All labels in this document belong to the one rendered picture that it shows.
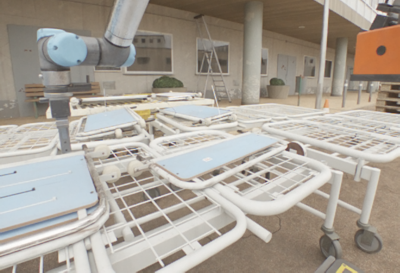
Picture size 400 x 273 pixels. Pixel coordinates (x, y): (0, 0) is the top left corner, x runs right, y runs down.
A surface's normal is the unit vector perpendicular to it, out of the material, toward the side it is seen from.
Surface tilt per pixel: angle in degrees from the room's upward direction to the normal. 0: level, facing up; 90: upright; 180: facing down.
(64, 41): 96
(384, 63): 90
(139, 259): 90
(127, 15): 129
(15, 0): 90
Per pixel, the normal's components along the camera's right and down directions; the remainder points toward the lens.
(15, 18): 0.59, 0.17
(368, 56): -0.98, 0.04
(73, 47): 0.75, 0.22
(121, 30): 0.19, 0.77
